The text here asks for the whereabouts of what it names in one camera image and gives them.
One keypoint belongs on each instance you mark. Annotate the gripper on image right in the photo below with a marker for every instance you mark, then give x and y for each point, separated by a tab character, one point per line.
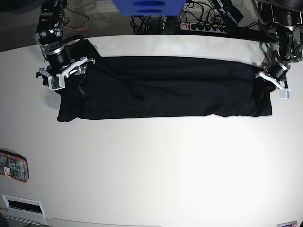
277	70

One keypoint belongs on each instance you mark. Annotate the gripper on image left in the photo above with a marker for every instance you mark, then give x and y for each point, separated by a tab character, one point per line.
59	58

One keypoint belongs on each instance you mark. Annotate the black T-shirt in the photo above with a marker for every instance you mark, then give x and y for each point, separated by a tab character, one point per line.
160	86

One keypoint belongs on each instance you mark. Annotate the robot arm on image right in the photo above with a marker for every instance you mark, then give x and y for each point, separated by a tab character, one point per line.
281	21

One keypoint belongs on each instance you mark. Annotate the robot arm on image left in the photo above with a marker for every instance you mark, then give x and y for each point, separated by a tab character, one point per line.
49	32

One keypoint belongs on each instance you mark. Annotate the blue plastic bin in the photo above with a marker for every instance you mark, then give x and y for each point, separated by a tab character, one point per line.
149	7

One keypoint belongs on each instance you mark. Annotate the black box under bin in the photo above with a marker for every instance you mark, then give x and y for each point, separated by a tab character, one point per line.
170	25

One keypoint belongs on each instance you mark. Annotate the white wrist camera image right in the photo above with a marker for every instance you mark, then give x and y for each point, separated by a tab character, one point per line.
282	86

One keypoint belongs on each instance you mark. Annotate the power strip with red switch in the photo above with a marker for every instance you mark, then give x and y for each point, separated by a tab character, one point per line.
203	27

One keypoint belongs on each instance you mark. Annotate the white table cable slot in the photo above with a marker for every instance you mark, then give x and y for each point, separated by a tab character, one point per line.
22	205

